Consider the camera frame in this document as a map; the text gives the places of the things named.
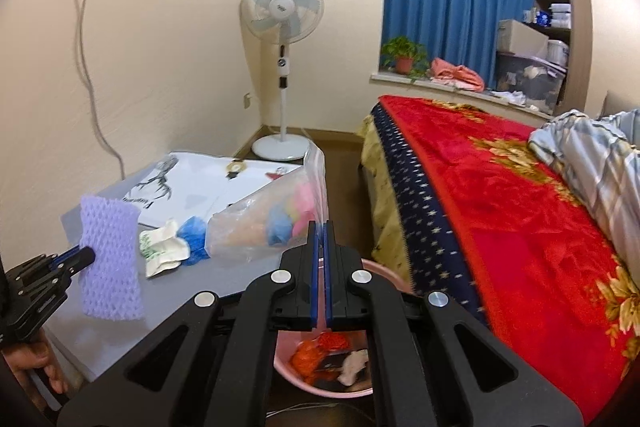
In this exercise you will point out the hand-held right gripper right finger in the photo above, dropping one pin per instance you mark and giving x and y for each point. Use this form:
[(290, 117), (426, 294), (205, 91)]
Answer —
[(328, 267)]

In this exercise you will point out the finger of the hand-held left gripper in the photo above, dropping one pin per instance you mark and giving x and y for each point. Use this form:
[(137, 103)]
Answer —
[(75, 261)]

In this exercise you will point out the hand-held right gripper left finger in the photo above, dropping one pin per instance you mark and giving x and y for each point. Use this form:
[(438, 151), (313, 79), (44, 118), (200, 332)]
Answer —
[(313, 267)]

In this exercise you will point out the purple foam fruit net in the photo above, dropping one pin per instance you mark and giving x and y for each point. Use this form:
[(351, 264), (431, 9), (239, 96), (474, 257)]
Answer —
[(110, 257)]

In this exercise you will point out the pink plastic basin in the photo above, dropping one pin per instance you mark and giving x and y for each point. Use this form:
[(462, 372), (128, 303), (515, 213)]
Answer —
[(387, 277)]

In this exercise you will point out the red wrapper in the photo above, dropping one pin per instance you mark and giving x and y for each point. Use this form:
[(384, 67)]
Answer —
[(335, 341)]

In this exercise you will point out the clear plastic bag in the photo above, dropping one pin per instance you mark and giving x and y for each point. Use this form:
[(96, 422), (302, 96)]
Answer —
[(250, 227)]

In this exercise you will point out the orange plastic bag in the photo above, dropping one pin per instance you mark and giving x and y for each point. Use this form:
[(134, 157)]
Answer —
[(305, 357)]

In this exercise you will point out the white tissue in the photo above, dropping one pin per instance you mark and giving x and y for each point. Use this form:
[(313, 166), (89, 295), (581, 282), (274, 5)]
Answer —
[(352, 367)]

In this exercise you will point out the person's left hand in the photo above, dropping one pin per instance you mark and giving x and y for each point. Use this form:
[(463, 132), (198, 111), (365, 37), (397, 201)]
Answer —
[(30, 357)]

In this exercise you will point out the white bag with green print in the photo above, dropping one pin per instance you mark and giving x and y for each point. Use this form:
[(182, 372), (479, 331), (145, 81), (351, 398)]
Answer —
[(162, 249)]

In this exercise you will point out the yellow starry bed skirt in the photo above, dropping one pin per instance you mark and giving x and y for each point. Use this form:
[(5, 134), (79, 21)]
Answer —
[(385, 187)]

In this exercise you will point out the dark blue starry bedsheet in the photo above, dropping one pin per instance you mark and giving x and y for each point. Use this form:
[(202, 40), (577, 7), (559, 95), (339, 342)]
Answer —
[(420, 217)]

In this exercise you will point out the blue crumpled plastic bag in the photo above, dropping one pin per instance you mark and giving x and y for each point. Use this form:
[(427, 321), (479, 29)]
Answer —
[(195, 239)]

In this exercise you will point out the white drawing paper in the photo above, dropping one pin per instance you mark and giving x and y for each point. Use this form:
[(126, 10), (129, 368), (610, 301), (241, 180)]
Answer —
[(200, 187)]

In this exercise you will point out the red floral blanket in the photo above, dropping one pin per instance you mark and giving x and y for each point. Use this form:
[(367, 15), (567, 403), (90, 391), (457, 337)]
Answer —
[(500, 232)]

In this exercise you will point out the white window sill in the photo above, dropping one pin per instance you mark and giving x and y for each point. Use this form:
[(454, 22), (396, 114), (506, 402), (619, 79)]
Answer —
[(400, 82)]

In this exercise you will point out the potted green plant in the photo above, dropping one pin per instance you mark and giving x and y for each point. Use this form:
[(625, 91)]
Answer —
[(402, 54)]

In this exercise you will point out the pink folded clothes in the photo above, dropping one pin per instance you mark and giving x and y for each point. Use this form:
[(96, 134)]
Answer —
[(457, 74)]

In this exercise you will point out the white cloth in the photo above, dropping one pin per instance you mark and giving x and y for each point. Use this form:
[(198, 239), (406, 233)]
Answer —
[(515, 99)]

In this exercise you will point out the white standing fan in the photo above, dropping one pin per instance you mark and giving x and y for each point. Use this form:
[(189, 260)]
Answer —
[(282, 7)]

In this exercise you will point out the clear plastic storage box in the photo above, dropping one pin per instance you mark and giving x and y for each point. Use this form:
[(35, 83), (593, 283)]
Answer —
[(525, 79)]

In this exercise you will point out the blue striped quilt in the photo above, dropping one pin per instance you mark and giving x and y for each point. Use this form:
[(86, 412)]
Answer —
[(590, 157)]

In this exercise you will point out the blue curtain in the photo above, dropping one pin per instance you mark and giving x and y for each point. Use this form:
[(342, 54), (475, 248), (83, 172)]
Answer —
[(450, 7)]

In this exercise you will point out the white carton box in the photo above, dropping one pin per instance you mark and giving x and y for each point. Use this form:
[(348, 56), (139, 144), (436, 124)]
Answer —
[(520, 37)]

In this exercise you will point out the small clear lidded container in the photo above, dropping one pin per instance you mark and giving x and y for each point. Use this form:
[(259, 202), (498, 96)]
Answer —
[(559, 52)]

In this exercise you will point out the grey headboard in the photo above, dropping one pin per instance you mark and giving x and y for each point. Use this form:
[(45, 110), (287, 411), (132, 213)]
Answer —
[(617, 102)]

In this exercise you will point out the white wall socket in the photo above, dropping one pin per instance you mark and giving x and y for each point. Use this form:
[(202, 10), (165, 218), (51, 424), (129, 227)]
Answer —
[(246, 100)]

